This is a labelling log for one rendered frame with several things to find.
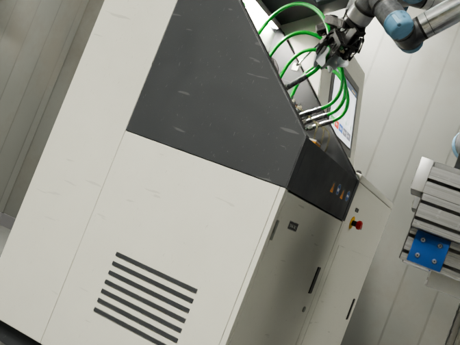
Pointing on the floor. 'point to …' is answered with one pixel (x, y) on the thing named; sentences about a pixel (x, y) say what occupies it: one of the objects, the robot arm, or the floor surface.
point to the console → (345, 294)
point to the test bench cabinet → (166, 252)
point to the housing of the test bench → (77, 163)
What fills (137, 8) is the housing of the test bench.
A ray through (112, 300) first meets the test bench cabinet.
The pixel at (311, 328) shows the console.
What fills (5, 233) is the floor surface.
